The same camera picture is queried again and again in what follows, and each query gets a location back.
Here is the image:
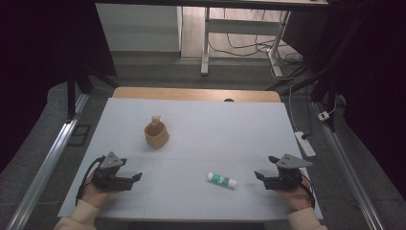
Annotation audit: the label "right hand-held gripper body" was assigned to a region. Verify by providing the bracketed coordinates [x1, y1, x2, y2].
[263, 153, 314, 192]

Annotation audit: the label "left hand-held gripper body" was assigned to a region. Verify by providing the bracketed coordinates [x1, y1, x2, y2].
[91, 151, 134, 192]

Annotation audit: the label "white green glue stick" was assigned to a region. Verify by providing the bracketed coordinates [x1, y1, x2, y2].
[207, 172, 238, 190]

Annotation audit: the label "person's left hand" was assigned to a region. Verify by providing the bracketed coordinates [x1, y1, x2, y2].
[79, 173, 120, 210]

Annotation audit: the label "person's right hand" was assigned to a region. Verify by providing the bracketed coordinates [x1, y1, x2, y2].
[275, 172, 316, 213]

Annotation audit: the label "white power strip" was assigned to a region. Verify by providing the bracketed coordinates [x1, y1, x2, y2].
[294, 130, 317, 159]

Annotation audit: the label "black floor plate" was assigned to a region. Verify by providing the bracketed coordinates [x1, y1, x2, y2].
[67, 124, 93, 148]

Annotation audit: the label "white table mat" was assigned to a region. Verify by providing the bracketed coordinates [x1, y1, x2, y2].
[57, 97, 324, 222]

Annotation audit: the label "black metal stand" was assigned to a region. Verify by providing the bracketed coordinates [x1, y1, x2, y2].
[65, 65, 121, 122]
[266, 61, 340, 132]

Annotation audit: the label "wooden table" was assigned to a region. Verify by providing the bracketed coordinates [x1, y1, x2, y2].
[112, 86, 282, 104]

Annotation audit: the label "black curtain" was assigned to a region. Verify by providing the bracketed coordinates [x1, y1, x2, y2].
[282, 0, 406, 200]
[0, 0, 118, 175]

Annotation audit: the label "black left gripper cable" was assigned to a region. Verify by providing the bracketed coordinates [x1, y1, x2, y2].
[75, 155, 105, 207]

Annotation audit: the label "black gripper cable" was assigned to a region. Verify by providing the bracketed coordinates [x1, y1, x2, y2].
[75, 155, 105, 207]
[299, 171, 317, 210]

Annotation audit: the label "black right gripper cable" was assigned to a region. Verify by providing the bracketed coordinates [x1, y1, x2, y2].
[299, 171, 317, 210]

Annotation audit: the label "white power strip cable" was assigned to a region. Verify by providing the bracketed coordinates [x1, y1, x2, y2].
[287, 83, 301, 134]

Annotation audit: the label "aluminium rail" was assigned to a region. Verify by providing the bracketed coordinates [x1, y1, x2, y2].
[311, 101, 386, 230]
[6, 93, 90, 230]

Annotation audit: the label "black floor cables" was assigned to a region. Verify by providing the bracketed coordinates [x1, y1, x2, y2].
[208, 9, 305, 66]

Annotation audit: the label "white metal desk frame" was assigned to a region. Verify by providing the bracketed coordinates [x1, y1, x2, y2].
[199, 6, 292, 79]

